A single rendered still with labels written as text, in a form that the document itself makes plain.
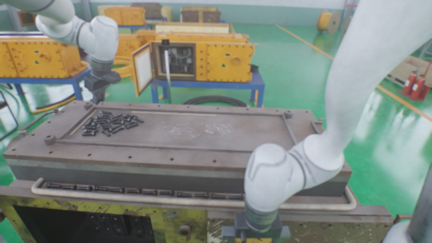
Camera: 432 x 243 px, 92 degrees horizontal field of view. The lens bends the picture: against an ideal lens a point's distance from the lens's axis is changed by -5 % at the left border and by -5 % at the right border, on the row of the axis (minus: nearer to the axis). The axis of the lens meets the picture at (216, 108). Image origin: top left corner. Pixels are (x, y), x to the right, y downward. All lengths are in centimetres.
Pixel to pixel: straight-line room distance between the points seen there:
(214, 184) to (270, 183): 37
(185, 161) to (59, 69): 352
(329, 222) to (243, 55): 273
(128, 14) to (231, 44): 697
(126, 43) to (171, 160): 634
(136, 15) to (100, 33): 875
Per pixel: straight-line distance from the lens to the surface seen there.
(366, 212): 100
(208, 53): 330
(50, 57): 415
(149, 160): 83
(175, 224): 92
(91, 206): 96
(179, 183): 86
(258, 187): 53
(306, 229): 92
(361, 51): 30
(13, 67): 463
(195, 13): 912
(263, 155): 51
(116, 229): 146
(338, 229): 96
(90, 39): 95
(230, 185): 85
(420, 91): 634
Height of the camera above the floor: 190
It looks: 28 degrees down
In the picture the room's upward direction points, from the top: 2 degrees clockwise
